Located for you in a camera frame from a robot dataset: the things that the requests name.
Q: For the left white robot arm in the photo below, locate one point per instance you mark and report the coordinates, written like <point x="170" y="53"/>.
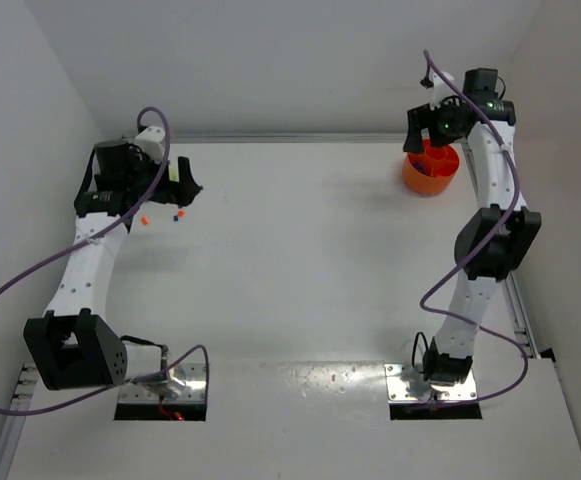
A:
<point x="71" y="344"/>

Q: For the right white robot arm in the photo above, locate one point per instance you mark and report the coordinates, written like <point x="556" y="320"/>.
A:
<point x="497" y="237"/>

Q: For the white front cover board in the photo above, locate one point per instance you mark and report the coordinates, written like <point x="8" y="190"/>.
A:
<point x="308" y="421"/>

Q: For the yellow-green lego brick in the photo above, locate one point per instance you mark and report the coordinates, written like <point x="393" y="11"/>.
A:
<point x="173" y="173"/>

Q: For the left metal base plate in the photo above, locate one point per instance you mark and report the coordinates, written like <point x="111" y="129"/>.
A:
<point x="184" y="384"/>

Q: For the orange round divided container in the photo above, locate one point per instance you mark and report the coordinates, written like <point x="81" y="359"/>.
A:
<point x="431" y="172"/>

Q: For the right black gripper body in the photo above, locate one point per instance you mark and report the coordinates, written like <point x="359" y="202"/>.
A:
<point x="418" y="120"/>

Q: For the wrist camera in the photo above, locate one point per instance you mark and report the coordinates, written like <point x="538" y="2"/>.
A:
<point x="152" y="142"/>
<point x="439" y="89"/>

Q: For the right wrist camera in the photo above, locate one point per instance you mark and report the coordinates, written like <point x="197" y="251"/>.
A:
<point x="439" y="89"/>

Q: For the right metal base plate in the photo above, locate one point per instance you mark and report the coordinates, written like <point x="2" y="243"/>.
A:
<point x="406" y="386"/>

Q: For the metal base plate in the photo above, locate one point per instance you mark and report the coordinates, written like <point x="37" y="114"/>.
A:
<point x="406" y="386"/>
<point x="184" y="384"/>

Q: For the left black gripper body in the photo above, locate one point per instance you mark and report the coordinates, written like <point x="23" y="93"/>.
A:
<point x="173" y="182"/>

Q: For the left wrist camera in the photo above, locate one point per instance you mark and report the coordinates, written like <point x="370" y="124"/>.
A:
<point x="152" y="142"/>

